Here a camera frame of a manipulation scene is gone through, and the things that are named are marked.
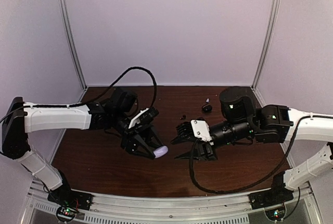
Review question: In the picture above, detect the left controller circuit board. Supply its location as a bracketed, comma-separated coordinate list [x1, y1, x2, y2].
[56, 206, 79, 222]

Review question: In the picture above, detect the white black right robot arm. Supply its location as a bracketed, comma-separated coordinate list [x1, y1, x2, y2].
[171, 86, 332, 204]

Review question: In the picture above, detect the black camera cable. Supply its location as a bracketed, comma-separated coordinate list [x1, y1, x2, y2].
[70, 66, 158, 110]
[188, 118, 313, 194]

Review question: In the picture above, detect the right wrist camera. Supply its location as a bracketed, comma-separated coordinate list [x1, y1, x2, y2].
[176, 119, 212, 142]

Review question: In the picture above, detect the aluminium corner post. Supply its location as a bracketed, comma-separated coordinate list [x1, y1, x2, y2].
[251, 0, 281, 91]
[59, 0, 87, 90]

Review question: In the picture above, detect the black right camera cable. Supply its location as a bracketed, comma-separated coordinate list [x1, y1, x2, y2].
[188, 118, 313, 194]

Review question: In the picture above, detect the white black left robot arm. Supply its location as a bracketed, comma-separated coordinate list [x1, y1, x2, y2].
[1, 88, 168, 205]

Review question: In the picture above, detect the right controller circuit board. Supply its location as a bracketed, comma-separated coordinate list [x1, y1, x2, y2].
[265, 207, 286, 222]

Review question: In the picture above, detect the left aluminium corner post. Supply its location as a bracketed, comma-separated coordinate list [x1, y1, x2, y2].
[59, 0, 87, 90]

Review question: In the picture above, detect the black earbud charging case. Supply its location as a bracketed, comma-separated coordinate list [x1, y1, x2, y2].
[202, 104, 212, 113]

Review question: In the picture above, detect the black left camera cable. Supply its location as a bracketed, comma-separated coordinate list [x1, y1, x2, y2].
[70, 66, 158, 110]

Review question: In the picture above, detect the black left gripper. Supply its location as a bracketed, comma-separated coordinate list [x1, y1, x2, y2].
[112, 109, 165, 159]

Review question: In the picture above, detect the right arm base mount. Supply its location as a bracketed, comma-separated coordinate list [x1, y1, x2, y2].
[249, 172, 293, 209]

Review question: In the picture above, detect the lilac earbud charging case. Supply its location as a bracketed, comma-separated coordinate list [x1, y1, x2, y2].
[153, 145, 169, 158]

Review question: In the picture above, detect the right aluminium corner post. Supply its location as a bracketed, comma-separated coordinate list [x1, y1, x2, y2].
[251, 0, 281, 91]

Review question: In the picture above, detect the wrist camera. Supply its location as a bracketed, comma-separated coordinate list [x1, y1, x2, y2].
[129, 107, 159, 129]
[176, 119, 212, 142]

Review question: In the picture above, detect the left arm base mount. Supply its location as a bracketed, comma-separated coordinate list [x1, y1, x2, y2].
[47, 170, 93, 210]

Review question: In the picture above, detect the aluminium front rail frame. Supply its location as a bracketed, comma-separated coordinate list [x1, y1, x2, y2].
[18, 180, 324, 223]

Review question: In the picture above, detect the controller circuit board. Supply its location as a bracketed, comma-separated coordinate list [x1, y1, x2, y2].
[265, 207, 286, 222]
[56, 206, 79, 222]

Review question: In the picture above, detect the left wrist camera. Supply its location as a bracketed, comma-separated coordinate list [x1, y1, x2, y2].
[129, 107, 159, 129]

